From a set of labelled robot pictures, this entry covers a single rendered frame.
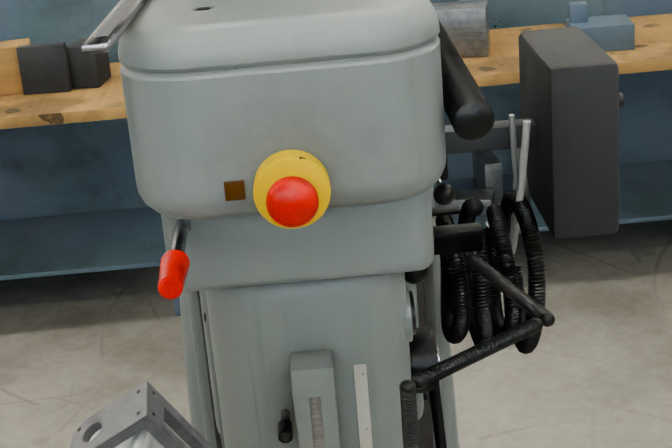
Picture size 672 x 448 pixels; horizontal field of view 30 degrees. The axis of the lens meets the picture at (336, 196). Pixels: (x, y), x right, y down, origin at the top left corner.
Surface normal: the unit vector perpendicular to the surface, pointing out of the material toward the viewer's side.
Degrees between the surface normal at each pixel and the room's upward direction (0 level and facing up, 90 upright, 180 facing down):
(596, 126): 90
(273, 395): 90
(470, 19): 90
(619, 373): 0
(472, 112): 90
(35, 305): 0
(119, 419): 32
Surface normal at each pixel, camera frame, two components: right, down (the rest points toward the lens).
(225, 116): 0.04, 0.33
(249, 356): -0.25, 0.35
